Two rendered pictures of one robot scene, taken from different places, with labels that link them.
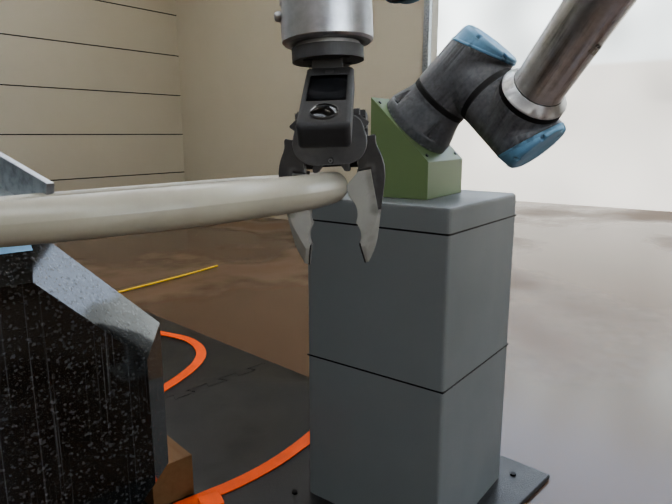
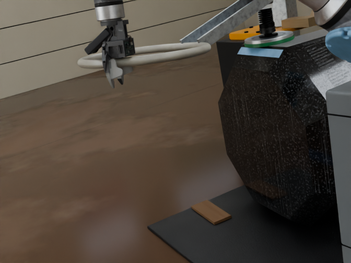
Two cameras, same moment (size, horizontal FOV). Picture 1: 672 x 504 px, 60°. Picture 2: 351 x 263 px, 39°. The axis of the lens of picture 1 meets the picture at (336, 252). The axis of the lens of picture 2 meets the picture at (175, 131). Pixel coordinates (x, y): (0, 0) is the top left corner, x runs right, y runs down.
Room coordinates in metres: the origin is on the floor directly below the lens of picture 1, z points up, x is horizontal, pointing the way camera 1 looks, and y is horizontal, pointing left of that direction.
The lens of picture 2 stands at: (1.31, -1.45, 1.17)
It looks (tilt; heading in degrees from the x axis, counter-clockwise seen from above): 17 degrees down; 111
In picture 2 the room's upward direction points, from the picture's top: 11 degrees counter-clockwise
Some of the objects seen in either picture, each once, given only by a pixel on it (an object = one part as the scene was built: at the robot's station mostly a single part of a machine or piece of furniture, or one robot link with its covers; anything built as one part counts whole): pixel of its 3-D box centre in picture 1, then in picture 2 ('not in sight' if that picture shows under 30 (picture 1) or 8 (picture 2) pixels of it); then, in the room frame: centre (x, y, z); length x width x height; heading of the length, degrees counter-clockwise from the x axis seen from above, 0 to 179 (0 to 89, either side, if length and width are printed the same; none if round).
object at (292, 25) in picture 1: (323, 25); (110, 13); (0.61, 0.01, 1.11); 0.10 x 0.09 x 0.05; 85
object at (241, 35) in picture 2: not in sight; (279, 27); (0.90, 1.76, 0.76); 0.49 x 0.49 x 0.05; 47
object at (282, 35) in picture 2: not in sight; (268, 37); (0.97, 0.76, 0.86); 0.21 x 0.21 x 0.01
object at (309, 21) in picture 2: not in sight; (300, 22); (1.05, 1.55, 0.81); 0.20 x 0.10 x 0.05; 145
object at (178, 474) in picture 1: (149, 460); not in sight; (1.54, 0.54, 0.07); 0.30 x 0.12 x 0.12; 43
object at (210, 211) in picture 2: not in sight; (210, 211); (0.57, 0.73, 0.02); 0.25 x 0.10 x 0.01; 133
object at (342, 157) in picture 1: (331, 111); (116, 39); (0.61, 0.00, 1.03); 0.09 x 0.08 x 0.12; 175
